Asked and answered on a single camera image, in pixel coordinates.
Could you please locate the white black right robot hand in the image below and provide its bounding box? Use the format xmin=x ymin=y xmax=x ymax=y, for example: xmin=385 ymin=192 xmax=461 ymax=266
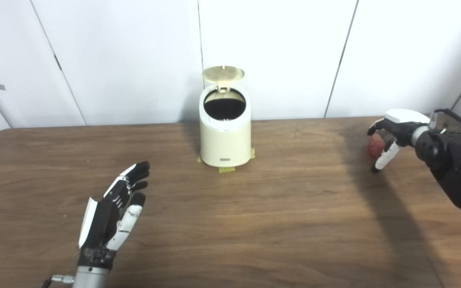
xmin=367 ymin=109 xmax=431 ymax=173

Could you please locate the red apple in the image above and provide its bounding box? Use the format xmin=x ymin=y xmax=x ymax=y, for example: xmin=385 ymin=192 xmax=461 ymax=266
xmin=367 ymin=133 xmax=387 ymax=160

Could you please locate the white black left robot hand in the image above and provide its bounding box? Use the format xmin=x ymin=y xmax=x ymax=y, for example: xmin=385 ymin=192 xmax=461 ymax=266
xmin=78 ymin=161 xmax=150 ymax=270

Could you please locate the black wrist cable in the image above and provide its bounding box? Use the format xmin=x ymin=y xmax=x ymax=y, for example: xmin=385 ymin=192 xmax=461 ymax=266
xmin=40 ymin=275 xmax=75 ymax=288
xmin=435 ymin=108 xmax=461 ymax=144

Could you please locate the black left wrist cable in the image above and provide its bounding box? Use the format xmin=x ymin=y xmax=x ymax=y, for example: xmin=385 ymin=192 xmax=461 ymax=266
xmin=40 ymin=275 xmax=75 ymax=288

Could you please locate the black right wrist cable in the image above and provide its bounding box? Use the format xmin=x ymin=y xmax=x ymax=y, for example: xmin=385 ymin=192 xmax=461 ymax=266
xmin=435 ymin=108 xmax=461 ymax=144

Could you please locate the round cream bin lid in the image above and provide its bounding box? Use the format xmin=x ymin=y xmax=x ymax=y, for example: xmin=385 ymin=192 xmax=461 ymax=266
xmin=202 ymin=66 xmax=245 ymax=93

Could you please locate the cream-colored bin body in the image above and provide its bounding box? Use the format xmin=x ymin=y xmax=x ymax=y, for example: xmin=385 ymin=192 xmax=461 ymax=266
xmin=199 ymin=83 xmax=252 ymax=168

